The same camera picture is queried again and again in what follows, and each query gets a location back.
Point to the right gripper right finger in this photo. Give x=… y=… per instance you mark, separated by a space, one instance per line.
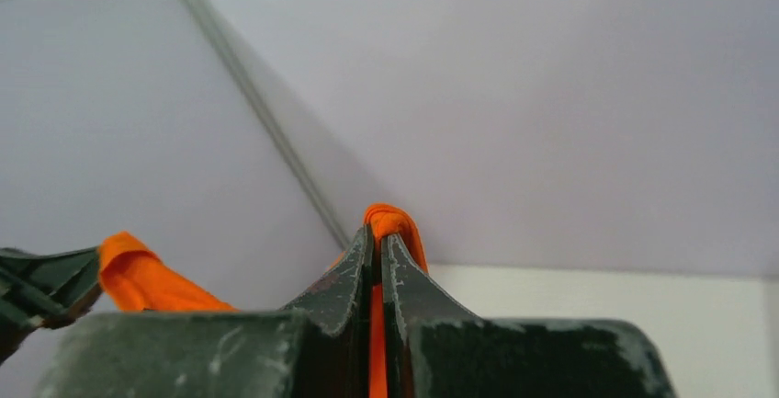
x=409 y=295

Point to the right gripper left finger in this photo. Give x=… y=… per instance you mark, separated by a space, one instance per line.
x=333 y=359

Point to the left corner metal strip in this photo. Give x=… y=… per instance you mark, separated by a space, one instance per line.
x=218 y=34

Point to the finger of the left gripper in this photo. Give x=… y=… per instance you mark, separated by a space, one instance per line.
x=48 y=292

